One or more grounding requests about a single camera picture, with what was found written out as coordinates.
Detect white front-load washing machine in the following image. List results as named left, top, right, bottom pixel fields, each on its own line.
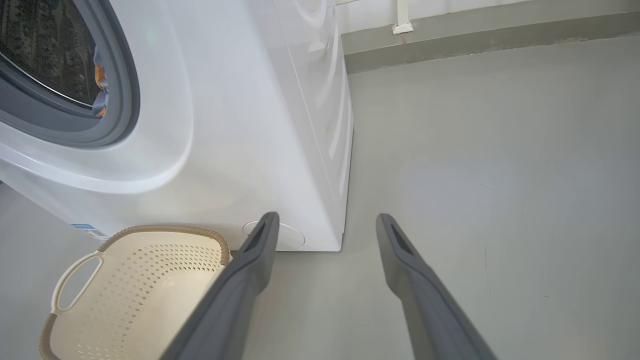
left=0, top=0, right=355, bottom=253

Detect cream perforated laundry basket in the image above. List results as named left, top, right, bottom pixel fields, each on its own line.
left=39, top=224, right=232, bottom=360

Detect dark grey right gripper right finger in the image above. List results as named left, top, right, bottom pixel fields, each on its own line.
left=376, top=213, right=498, bottom=360

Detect blue cartoon print garment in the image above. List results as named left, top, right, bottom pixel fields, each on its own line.
left=92, top=47, right=110, bottom=119

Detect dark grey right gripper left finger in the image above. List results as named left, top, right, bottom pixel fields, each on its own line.
left=160, top=211, right=281, bottom=360

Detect blue white energy label sticker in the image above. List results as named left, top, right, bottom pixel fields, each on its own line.
left=71, top=223, right=111, bottom=244

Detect round white filter cover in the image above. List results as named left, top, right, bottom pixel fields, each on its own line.
left=242, top=220, right=306, bottom=251

